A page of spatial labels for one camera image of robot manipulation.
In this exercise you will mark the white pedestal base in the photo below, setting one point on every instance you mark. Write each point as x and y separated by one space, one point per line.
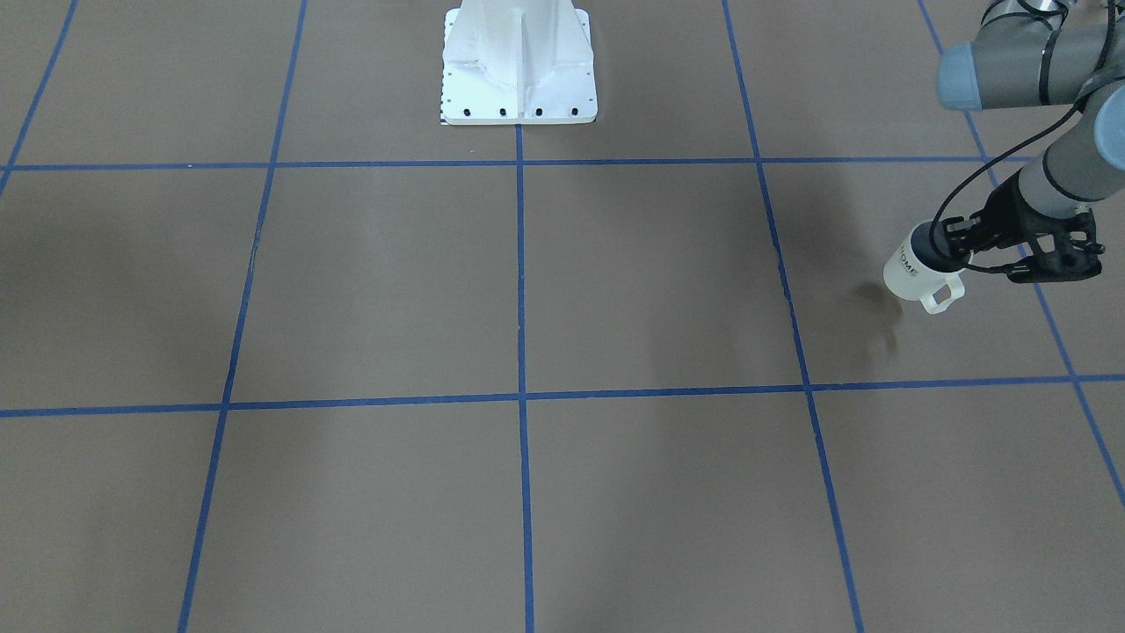
508 63

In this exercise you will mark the brown table mat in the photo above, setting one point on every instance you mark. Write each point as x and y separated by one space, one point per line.
281 353

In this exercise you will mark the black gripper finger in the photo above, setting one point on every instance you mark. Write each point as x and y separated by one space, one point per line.
945 244

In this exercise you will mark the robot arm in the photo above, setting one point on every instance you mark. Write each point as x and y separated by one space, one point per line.
1025 55

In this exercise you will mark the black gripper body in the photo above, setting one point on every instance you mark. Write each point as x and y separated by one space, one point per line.
1001 214

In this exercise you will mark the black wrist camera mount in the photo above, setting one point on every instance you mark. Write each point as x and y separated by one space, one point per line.
1061 250

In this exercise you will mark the white plastic mug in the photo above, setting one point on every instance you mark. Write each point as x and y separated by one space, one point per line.
914 274

